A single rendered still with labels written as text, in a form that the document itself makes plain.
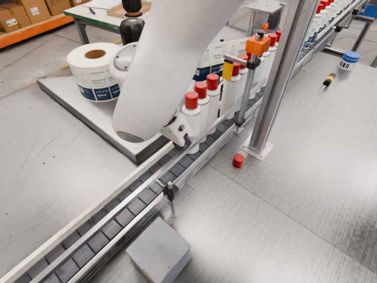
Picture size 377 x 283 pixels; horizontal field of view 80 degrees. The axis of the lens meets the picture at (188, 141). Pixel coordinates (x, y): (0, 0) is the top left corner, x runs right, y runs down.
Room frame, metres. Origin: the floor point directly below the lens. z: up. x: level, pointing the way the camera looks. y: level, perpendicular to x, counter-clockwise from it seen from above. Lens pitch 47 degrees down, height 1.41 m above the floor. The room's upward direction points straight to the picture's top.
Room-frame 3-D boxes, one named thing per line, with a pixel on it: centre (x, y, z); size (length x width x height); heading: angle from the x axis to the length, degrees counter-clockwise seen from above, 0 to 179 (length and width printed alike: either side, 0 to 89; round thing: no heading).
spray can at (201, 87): (0.51, -0.03, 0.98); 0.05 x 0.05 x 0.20
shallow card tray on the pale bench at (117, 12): (2.02, 0.46, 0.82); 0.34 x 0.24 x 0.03; 154
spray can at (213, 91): (0.55, -0.07, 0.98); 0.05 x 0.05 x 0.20
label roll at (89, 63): (0.81, 0.35, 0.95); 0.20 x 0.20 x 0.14
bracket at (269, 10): (0.96, -0.30, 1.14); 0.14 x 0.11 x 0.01; 140
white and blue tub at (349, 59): (1.06, -0.81, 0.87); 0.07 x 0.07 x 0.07
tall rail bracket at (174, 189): (0.28, 0.06, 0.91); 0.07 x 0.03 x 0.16; 50
